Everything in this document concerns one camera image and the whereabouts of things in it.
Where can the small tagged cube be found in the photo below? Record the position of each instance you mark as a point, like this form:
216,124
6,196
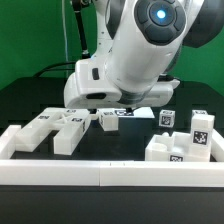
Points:
167,118
195,112

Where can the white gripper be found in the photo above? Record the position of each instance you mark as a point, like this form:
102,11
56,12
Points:
89,88

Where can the white chair back frame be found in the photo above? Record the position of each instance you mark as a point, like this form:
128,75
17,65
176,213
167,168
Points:
70,124

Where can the white left fence wall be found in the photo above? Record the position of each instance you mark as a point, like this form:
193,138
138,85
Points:
7,141

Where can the white fence wall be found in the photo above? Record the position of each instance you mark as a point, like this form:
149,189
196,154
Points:
217,146
111,173
7,141

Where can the white tag base sheet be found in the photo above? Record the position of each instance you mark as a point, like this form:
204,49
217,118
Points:
142,112

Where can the small tagged cube right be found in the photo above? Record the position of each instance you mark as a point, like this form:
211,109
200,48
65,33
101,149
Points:
195,112

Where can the white right fence wall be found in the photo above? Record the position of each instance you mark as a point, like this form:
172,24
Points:
217,146

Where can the white front fence wall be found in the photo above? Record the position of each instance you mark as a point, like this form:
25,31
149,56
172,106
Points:
111,173

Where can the white chair seat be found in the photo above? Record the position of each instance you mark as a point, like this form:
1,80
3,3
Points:
170,148

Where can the small tagged cube left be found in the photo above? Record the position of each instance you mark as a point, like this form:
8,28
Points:
167,118

